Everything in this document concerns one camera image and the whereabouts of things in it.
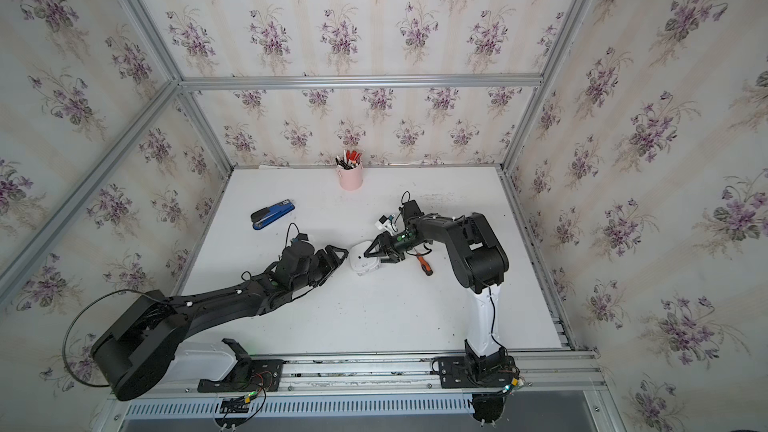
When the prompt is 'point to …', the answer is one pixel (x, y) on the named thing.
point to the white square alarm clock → (359, 262)
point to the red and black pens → (350, 159)
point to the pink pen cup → (351, 179)
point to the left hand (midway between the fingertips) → (348, 261)
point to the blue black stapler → (265, 215)
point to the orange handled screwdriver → (425, 266)
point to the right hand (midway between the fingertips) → (373, 259)
